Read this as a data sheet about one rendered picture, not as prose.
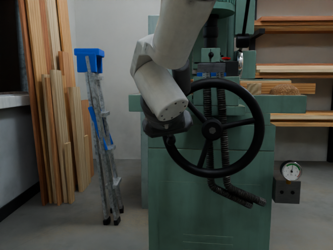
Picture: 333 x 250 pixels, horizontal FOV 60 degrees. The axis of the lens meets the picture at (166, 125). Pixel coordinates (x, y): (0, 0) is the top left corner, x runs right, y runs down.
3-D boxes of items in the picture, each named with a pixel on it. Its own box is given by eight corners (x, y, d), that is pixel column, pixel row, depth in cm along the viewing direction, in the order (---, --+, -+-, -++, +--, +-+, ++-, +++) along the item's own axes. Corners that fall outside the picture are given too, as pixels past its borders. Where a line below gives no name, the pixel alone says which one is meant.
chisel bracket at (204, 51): (200, 71, 109) (201, 47, 107) (200, 72, 122) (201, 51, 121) (220, 71, 108) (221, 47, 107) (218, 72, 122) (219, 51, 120)
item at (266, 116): (152, 123, 102) (152, 111, 101) (160, 116, 122) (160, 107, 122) (270, 125, 97) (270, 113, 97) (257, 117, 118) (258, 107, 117)
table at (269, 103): (120, 114, 93) (120, 95, 92) (139, 106, 123) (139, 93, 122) (318, 116, 86) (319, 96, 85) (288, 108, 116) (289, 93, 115)
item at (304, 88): (158, 93, 116) (158, 83, 115) (159, 93, 118) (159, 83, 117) (314, 93, 109) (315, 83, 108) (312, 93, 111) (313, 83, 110)
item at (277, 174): (274, 203, 97) (276, 180, 96) (266, 190, 109) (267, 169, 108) (301, 204, 96) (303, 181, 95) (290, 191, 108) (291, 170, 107)
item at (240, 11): (234, 34, 126) (236, -2, 124) (232, 37, 135) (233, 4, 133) (254, 34, 125) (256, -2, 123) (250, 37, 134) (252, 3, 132)
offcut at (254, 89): (258, 94, 96) (258, 83, 96) (246, 94, 98) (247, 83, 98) (261, 94, 100) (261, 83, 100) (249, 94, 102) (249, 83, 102)
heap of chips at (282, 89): (275, 94, 96) (276, 84, 96) (266, 93, 110) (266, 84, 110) (304, 95, 95) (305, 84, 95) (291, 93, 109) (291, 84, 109)
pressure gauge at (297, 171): (281, 186, 93) (282, 161, 92) (277, 182, 97) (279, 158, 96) (301, 187, 92) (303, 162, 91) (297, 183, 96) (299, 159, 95)
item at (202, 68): (196, 76, 89) (196, 58, 89) (196, 77, 100) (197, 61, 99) (240, 76, 88) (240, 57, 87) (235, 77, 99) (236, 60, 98)
